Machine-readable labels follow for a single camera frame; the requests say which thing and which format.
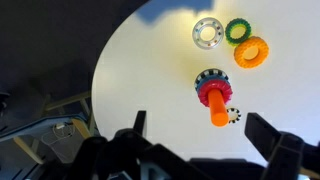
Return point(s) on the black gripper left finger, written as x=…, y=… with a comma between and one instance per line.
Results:
x=140, y=121

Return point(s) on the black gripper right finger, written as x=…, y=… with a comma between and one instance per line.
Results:
x=261, y=133

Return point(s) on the orange stacking rod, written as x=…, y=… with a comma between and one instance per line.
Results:
x=218, y=110

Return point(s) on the wooden legged chair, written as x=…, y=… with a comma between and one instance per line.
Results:
x=76, y=120

